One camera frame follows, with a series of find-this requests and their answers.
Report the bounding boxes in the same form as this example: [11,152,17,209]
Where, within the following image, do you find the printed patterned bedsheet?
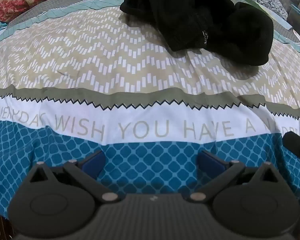
[0,0,300,230]

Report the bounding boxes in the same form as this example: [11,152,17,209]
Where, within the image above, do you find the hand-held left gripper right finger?
[187,151,283,203]

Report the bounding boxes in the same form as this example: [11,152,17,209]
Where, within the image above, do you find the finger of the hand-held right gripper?
[282,131,300,161]

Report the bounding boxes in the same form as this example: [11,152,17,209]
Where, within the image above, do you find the black pants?
[120,0,274,67]

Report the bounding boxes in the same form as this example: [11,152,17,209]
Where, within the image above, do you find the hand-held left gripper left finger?
[27,150,120,203]

